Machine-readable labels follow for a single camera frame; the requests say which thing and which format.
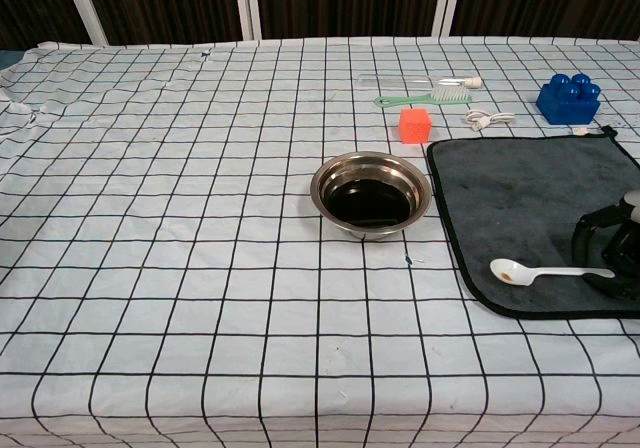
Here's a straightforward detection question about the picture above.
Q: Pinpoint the stainless steel bowl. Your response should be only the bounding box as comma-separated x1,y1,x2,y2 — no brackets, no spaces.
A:
309,151,432,242

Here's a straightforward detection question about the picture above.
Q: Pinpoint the black microfibre mat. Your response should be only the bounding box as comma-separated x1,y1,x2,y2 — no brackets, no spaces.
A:
426,125,640,320

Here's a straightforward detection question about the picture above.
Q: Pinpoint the orange foam cube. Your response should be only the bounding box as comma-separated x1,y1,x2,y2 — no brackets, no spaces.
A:
398,107,433,145

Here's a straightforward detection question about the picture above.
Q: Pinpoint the blue toy building block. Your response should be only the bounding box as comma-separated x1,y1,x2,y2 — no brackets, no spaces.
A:
536,72,602,126

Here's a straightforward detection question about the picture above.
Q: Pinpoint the white partition frame post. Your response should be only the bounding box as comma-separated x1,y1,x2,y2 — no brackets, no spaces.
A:
232,0,263,40
58,0,109,47
432,0,465,38

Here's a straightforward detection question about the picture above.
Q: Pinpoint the white black-checked tablecloth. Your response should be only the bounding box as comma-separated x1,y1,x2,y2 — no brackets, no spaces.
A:
0,35,640,448

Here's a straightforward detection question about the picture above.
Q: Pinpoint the clear tube with white cap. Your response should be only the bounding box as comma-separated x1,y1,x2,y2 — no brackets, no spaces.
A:
357,72,482,90

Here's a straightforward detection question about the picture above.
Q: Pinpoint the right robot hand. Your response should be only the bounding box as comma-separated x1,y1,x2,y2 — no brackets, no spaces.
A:
571,189,640,302

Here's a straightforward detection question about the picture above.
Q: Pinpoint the green white-bristled brush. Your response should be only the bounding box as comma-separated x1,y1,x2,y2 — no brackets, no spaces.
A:
374,85,473,109

